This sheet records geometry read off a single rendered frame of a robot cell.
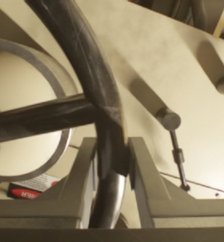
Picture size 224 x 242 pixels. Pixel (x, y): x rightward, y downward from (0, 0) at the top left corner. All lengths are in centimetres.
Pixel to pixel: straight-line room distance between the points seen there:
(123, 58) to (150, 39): 6
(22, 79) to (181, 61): 28
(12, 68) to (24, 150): 12
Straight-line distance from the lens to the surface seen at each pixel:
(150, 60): 36
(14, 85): 26
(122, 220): 48
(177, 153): 37
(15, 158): 30
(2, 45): 29
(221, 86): 40
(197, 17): 49
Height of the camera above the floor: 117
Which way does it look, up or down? 15 degrees up
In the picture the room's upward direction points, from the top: 161 degrees counter-clockwise
